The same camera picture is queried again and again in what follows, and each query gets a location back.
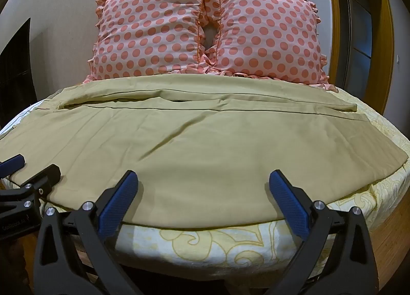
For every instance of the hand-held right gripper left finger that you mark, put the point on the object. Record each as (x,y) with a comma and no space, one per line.
(119,205)

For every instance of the olive green bed sheet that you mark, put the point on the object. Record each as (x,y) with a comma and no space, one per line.
(205,154)

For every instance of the wooden door frame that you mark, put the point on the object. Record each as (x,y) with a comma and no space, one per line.
(323,10)

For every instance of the bed with yellow patterned sheet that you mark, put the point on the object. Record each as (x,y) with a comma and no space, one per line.
(224,245)

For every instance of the dark window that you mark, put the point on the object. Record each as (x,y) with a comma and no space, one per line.
(16,83)

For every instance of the pink polka dot pillow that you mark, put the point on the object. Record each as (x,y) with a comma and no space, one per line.
(144,35)
(266,35)

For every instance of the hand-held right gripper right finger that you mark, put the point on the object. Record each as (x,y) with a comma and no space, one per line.
(288,203)

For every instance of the dark door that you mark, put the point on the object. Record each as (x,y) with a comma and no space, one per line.
(362,26)

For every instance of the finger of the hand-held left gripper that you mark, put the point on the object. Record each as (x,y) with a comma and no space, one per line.
(43,181)
(14,163)

